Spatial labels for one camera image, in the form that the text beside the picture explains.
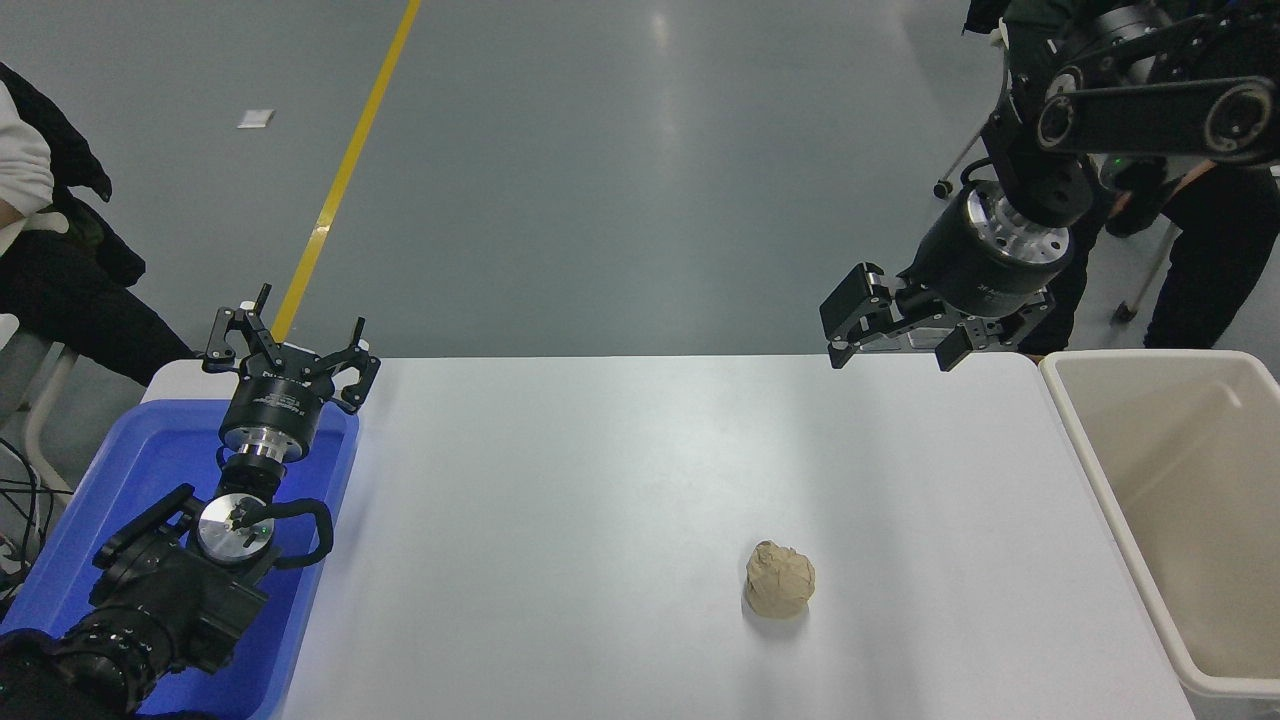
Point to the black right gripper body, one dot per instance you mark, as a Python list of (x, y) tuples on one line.
[(975, 275)]

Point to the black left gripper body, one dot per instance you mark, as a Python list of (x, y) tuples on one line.
[(280, 405)]

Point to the tan paper ball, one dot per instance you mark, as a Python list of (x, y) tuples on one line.
[(780, 580)]

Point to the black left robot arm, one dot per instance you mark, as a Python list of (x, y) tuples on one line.
[(170, 600)]

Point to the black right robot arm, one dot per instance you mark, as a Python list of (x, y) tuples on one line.
[(1140, 115)]

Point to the blue plastic tray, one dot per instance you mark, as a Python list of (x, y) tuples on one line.
[(130, 470)]

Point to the seated person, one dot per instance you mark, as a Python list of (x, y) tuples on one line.
[(70, 300)]

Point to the white paper scrap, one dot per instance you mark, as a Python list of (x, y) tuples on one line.
[(255, 119)]

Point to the white stool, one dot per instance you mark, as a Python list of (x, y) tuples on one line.
[(40, 400)]

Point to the standing person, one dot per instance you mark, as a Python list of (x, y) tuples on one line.
[(1220, 260)]

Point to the large pale plastic bin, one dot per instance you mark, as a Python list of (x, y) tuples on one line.
[(1190, 520)]

